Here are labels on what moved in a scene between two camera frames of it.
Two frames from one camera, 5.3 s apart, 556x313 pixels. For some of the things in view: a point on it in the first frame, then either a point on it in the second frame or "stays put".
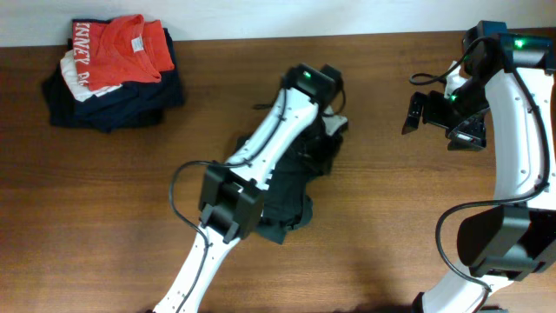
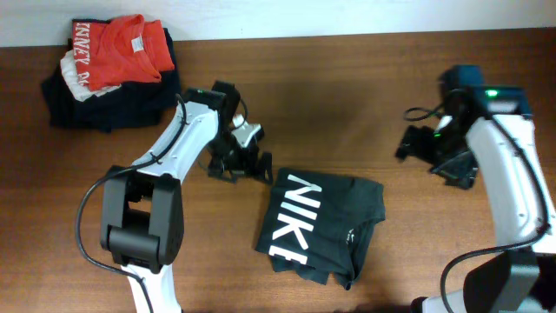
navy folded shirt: x=125 y=106 stays put
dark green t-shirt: x=287 y=203 → x=321 y=224
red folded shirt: x=124 y=50 stays put
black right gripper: x=471 y=137 → x=416 y=141
